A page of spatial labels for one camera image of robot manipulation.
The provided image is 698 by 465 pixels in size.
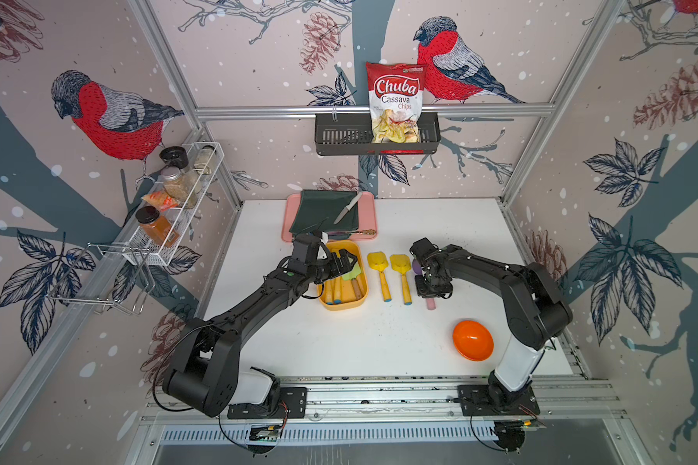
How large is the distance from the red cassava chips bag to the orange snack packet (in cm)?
60

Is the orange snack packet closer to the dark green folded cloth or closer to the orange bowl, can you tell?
the dark green folded cloth

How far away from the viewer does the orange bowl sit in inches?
31.0

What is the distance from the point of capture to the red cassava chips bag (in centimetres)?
83

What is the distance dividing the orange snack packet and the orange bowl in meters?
0.85

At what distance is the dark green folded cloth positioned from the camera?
115 cm

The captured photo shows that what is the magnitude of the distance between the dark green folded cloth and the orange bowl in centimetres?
52
